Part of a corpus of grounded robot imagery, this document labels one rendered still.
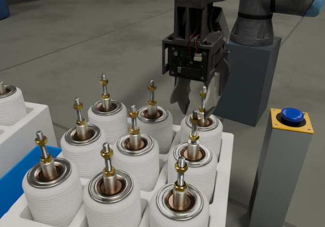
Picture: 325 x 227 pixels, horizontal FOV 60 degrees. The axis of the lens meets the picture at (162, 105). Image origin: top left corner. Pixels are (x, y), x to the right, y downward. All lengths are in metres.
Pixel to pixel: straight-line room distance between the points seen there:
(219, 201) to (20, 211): 0.37
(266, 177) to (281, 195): 0.06
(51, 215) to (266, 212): 0.44
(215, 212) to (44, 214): 0.30
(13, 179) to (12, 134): 0.11
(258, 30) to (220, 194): 0.61
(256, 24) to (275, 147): 0.54
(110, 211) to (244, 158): 0.59
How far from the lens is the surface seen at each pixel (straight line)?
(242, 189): 0.86
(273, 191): 0.66
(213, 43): 0.39
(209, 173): 0.54
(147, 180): 0.59
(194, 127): 0.51
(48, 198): 0.53
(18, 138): 0.85
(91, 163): 0.61
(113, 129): 0.69
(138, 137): 0.56
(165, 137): 0.66
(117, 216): 0.48
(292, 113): 0.58
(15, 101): 0.86
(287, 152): 0.59
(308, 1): 0.97
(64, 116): 1.20
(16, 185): 0.83
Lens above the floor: 0.61
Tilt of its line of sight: 30 degrees down
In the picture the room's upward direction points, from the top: straight up
